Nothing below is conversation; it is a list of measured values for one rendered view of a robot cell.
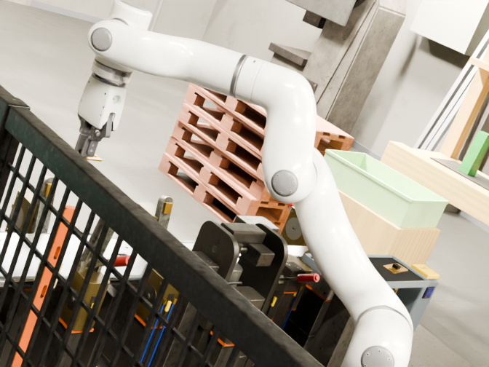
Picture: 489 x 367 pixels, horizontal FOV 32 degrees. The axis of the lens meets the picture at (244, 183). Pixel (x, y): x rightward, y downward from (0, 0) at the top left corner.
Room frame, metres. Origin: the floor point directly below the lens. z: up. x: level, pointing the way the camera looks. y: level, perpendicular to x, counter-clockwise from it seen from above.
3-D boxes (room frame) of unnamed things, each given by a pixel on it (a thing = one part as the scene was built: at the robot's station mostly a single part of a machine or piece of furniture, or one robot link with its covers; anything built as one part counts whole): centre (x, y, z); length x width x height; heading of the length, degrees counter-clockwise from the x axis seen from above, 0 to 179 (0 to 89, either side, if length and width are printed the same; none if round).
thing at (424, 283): (2.01, -0.37, 1.16); 0.37 x 0.14 x 0.02; 137
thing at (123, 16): (1.72, 0.35, 1.53); 0.09 x 0.08 x 0.13; 171
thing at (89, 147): (1.71, 0.33, 1.29); 0.03 x 0.03 x 0.07; 48
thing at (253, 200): (5.84, 0.01, 0.40); 1.10 x 0.76 x 0.81; 44
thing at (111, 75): (1.72, 0.34, 1.45); 0.09 x 0.08 x 0.03; 48
